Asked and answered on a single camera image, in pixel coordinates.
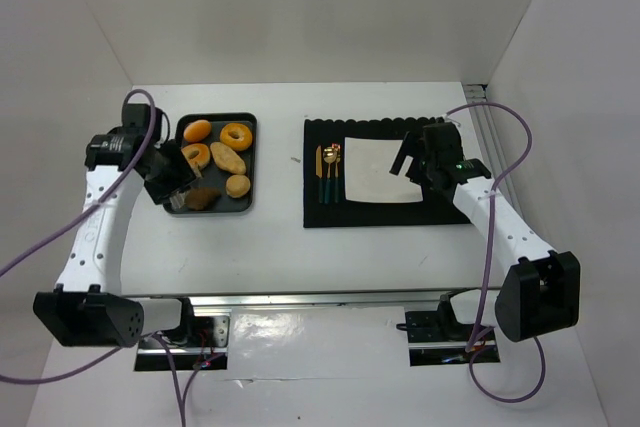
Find silver metal tongs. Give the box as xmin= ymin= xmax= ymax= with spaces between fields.
xmin=166 ymin=164 xmax=202 ymax=212

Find brown croissant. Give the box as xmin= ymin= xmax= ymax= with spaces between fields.
xmin=184 ymin=187 xmax=221 ymax=211

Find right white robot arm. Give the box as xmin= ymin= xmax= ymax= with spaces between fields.
xmin=391 ymin=120 xmax=581 ymax=342

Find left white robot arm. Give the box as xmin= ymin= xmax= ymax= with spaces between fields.
xmin=33 ymin=133 xmax=196 ymax=347

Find oblong bread roll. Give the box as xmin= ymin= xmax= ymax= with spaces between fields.
xmin=210 ymin=142 xmax=246 ymax=175

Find orange bagel near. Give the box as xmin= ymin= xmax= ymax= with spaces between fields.
xmin=181 ymin=143 xmax=211 ymax=170

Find orange bagel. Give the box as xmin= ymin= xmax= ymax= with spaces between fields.
xmin=219 ymin=123 xmax=253 ymax=152
xmin=181 ymin=143 xmax=211 ymax=170

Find white square plate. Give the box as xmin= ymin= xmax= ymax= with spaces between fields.
xmin=343 ymin=137 xmax=423 ymax=204

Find plain orange bun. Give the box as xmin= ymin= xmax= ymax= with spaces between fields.
xmin=183 ymin=119 xmax=212 ymax=143

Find black baking tray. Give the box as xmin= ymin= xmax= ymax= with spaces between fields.
xmin=163 ymin=112 xmax=257 ymax=216

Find black placemat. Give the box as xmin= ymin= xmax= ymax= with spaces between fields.
xmin=303 ymin=117 xmax=469 ymax=229

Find round crumbly bun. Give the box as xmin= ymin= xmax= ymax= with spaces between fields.
xmin=225 ymin=174 xmax=251 ymax=199

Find orange bagel far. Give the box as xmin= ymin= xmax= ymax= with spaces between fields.
xmin=219 ymin=123 xmax=253 ymax=152

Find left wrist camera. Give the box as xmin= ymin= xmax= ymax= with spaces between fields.
xmin=121 ymin=103 xmax=152 ymax=136

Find aluminium side rail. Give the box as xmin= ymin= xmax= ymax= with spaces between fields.
xmin=462 ymin=83 xmax=509 ymax=177

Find gold spoon green handle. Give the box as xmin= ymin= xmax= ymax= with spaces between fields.
xmin=323 ymin=146 xmax=337 ymax=204

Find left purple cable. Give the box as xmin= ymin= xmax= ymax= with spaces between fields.
xmin=0 ymin=89 xmax=211 ymax=427

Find purple cable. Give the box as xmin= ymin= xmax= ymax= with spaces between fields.
xmin=0 ymin=89 xmax=211 ymax=427
xmin=442 ymin=102 xmax=547 ymax=404

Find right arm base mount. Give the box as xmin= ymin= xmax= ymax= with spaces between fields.
xmin=396 ymin=290 xmax=500 ymax=367

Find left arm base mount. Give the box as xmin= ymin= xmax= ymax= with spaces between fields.
xmin=134 ymin=309 xmax=231 ymax=372

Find aluminium table edge rail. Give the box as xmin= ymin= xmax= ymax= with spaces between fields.
xmin=123 ymin=287 xmax=476 ymax=315

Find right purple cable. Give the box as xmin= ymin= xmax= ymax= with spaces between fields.
xmin=442 ymin=102 xmax=547 ymax=404

